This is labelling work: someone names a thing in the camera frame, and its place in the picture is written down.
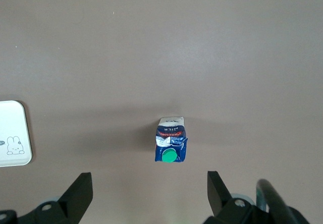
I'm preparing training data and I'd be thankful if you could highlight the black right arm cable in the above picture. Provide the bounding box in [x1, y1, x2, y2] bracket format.
[255, 178, 300, 224]

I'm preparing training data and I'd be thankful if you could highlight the brown table cover mat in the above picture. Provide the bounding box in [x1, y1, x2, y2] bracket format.
[0, 0, 323, 224]

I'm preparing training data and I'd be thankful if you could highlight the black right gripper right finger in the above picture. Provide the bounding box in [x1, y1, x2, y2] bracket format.
[203, 171, 271, 224]

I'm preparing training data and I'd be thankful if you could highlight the blue milk carton green cap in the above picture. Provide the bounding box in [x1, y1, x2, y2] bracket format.
[153, 117, 189, 163]

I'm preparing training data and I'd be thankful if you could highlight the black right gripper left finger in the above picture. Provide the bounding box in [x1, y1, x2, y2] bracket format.
[17, 172, 93, 224]

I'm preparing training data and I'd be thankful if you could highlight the white tray with rabbit print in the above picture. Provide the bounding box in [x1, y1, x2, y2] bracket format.
[0, 100, 33, 168]

